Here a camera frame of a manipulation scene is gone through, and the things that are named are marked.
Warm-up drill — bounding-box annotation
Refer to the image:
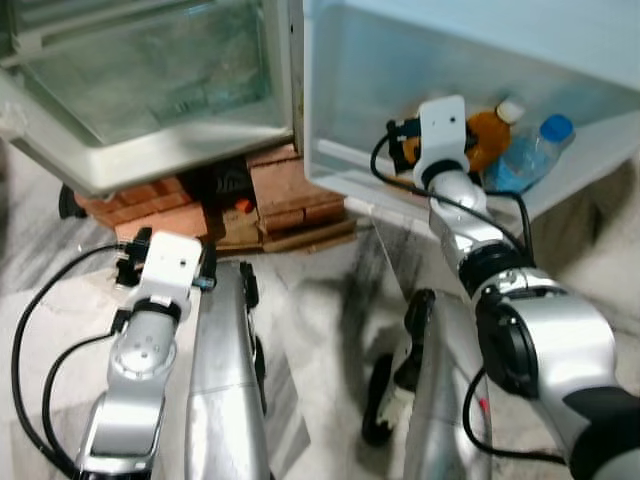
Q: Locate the orange bottle white cap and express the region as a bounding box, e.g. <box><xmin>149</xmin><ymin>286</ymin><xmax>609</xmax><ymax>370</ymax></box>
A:
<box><xmin>463</xmin><ymin>98</ymin><xmax>527</xmax><ymax>174</ymax></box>

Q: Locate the grey fridge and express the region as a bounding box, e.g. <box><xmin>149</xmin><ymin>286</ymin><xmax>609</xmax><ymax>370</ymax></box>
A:
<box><xmin>0</xmin><ymin>0</ymin><xmax>304</xmax><ymax>198</ymax></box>

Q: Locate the black fridge foot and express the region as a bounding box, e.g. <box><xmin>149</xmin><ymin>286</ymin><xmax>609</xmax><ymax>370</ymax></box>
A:
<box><xmin>57</xmin><ymin>184</ymin><xmax>89</xmax><ymax>221</ymax></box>

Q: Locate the clear fridge crisper drawer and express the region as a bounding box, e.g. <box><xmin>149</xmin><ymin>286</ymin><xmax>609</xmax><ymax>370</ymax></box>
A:
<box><xmin>8</xmin><ymin>0</ymin><xmax>292</xmax><ymax>151</ymax></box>

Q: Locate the red brick platform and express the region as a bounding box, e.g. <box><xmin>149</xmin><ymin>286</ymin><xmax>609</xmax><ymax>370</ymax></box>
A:
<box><xmin>75</xmin><ymin>143</ymin><xmax>358</xmax><ymax>253</ymax></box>

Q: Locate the clear bottle blue cap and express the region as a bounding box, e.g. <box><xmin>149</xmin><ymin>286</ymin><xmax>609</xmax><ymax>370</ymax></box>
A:
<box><xmin>485</xmin><ymin>113</ymin><xmax>577</xmax><ymax>195</ymax></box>

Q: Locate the silver right robot leg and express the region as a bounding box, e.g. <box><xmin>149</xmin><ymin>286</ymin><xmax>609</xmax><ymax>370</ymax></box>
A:
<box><xmin>361</xmin><ymin>288</ymin><xmax>494</xmax><ymax>480</ymax></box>

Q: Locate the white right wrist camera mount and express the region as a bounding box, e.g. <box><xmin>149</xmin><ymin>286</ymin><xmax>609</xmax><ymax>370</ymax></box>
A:
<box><xmin>415</xmin><ymin>95</ymin><xmax>471</xmax><ymax>182</ymax></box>

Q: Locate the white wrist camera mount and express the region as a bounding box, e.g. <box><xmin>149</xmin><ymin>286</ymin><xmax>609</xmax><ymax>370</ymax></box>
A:
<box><xmin>415</xmin><ymin>95</ymin><xmax>471</xmax><ymax>182</ymax></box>
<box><xmin>140</xmin><ymin>232</ymin><xmax>206</xmax><ymax>311</ymax></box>

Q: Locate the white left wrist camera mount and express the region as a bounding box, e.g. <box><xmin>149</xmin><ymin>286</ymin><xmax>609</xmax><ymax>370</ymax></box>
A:
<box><xmin>140</xmin><ymin>232</ymin><xmax>206</xmax><ymax>311</ymax></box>

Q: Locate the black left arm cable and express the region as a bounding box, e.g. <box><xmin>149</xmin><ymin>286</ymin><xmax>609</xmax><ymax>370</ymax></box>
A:
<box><xmin>11</xmin><ymin>244</ymin><xmax>137</xmax><ymax>479</ymax></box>
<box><xmin>41</xmin><ymin>330</ymin><xmax>123</xmax><ymax>453</ymax></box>

